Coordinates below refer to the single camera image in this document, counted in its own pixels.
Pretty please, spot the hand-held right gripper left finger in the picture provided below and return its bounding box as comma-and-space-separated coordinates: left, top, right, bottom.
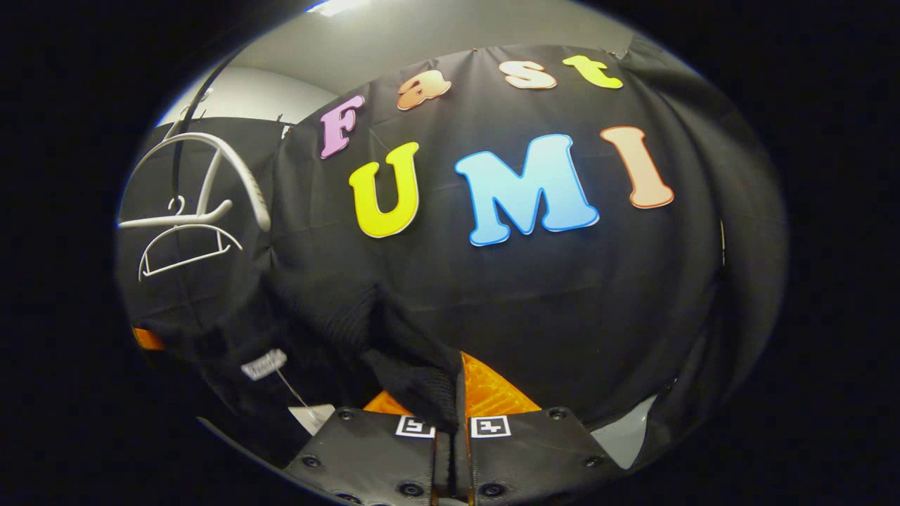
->
285, 390, 438, 506

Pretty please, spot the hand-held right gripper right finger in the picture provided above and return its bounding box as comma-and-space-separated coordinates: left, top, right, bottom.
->
456, 351, 626, 506

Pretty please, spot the black knit jacket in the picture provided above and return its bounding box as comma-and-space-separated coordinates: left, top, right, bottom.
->
134, 281, 465, 465

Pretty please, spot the white plastic clothes hanger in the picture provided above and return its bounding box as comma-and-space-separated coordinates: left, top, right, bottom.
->
137, 195, 243, 282
116, 132, 273, 233

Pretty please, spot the black metal clothes rack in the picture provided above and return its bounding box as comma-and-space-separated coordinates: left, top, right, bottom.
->
167, 67, 226, 212

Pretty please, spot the black backdrop cloth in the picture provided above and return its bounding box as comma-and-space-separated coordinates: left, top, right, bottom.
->
116, 35, 788, 465

